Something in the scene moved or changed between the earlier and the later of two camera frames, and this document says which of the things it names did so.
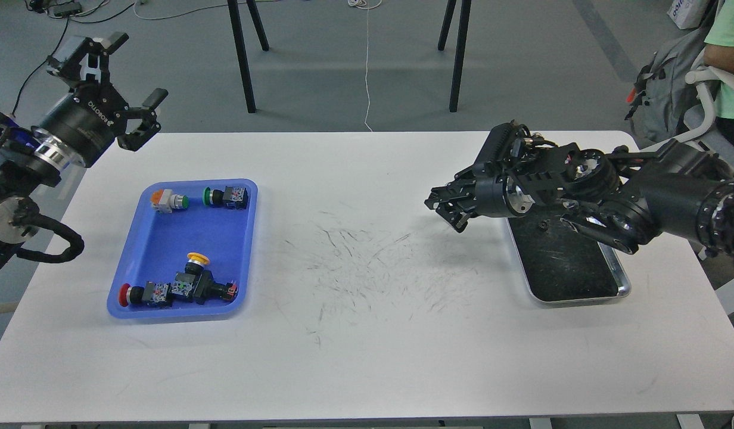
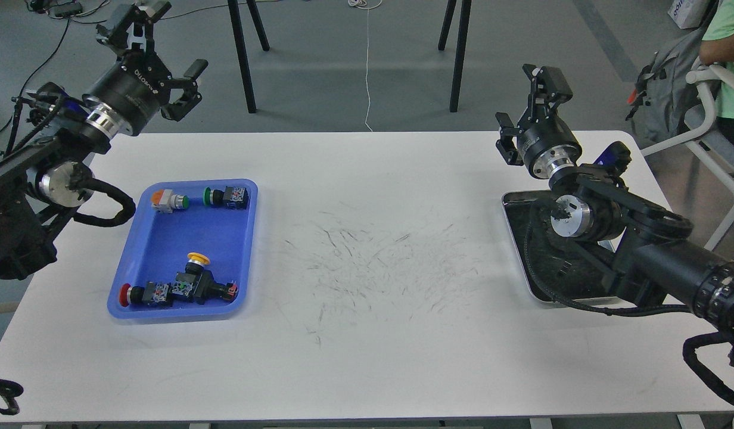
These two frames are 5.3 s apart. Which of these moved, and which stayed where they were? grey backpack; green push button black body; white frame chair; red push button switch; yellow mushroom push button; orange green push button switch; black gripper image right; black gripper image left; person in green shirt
Moved: black gripper image left; white frame chair; black gripper image right
Stayed: green push button black body; red push button switch; orange green push button switch; yellow mushroom push button; person in green shirt; grey backpack
